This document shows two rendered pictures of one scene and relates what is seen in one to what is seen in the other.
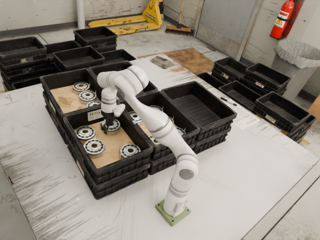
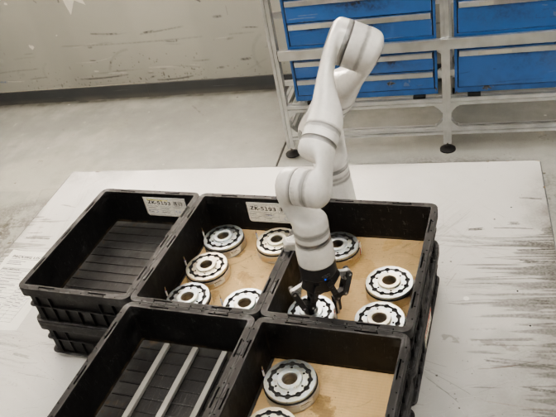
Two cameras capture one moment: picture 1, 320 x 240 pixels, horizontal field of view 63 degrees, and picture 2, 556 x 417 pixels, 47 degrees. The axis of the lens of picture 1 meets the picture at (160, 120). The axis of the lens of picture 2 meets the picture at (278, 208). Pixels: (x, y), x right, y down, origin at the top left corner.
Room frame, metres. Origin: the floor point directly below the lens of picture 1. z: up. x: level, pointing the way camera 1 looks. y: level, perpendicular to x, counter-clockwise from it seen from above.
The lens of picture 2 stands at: (1.45, 1.15, 1.82)
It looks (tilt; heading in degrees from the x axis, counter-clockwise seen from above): 35 degrees down; 247
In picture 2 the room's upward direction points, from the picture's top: 12 degrees counter-clockwise
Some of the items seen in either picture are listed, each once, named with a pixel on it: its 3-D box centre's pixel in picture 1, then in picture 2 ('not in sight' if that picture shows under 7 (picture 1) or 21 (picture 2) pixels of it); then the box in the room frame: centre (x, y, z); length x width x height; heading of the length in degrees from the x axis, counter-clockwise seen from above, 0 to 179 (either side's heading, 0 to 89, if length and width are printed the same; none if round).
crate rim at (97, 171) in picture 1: (106, 133); (355, 259); (0.90, 0.24, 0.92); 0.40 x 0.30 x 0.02; 41
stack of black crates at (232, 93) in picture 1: (236, 107); not in sight; (2.24, -0.76, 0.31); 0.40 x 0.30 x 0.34; 47
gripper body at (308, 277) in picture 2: (108, 114); (318, 273); (1.00, 0.26, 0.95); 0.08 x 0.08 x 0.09
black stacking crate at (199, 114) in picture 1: (195, 109); (122, 256); (1.30, -0.21, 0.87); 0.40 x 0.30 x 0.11; 41
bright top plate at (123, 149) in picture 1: (130, 151); (337, 246); (0.87, 0.11, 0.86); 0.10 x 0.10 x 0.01
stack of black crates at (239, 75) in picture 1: (230, 79); not in sight; (2.80, -0.74, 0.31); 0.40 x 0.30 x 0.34; 47
